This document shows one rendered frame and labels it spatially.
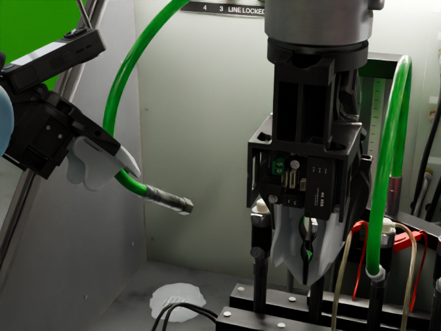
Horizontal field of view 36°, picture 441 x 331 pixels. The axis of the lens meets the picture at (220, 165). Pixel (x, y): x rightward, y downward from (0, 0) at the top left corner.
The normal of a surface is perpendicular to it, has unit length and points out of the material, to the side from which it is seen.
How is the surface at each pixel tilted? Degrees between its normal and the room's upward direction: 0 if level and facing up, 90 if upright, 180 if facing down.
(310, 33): 91
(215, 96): 90
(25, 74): 80
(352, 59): 90
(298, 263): 90
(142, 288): 0
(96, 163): 76
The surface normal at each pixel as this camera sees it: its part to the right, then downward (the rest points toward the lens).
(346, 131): 0.00, -0.91
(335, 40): 0.21, 0.41
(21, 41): -0.33, 0.39
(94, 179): 0.54, 0.11
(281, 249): 0.92, 0.11
